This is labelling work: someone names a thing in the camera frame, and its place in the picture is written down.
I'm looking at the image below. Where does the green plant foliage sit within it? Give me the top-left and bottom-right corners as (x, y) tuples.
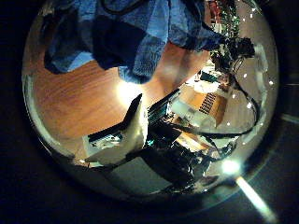
(214, 0), (243, 39)

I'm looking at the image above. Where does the bright ceiling lamp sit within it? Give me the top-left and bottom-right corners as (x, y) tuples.
(221, 158), (241, 175)

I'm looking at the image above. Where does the black cable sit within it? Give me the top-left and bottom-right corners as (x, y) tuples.
(174, 59), (262, 140)

